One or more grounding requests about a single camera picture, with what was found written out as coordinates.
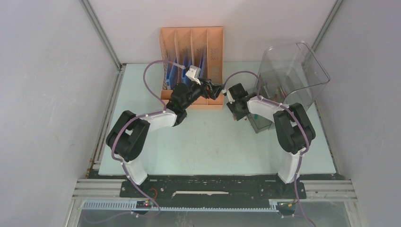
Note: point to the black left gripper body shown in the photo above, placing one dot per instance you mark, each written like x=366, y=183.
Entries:
x=204, y=92

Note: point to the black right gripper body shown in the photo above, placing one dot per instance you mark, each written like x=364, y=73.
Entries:
x=235, y=110

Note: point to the blue folder bottom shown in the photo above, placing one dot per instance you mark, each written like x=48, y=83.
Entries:
x=202, y=63

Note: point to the blue folder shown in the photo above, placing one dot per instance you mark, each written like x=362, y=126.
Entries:
x=202, y=63
x=171, y=76
x=187, y=62

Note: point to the blue folder top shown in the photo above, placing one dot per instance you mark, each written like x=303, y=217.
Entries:
x=171, y=76

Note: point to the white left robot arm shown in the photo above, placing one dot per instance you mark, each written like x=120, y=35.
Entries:
x=127, y=137

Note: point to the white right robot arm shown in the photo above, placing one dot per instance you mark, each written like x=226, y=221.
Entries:
x=293, y=128

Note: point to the clear open cabinet drawer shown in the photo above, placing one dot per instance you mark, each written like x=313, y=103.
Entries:
x=264, y=122

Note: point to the orange plastic file organizer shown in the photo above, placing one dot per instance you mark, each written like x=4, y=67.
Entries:
x=176, y=41

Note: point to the clear plastic drawer cabinet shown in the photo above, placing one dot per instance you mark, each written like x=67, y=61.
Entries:
x=291, y=74

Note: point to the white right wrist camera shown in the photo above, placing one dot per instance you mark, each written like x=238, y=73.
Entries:
x=229, y=96

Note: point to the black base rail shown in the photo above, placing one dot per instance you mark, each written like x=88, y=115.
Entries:
x=214, y=191

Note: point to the grey cable duct strip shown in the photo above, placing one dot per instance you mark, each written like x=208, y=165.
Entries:
x=127, y=205

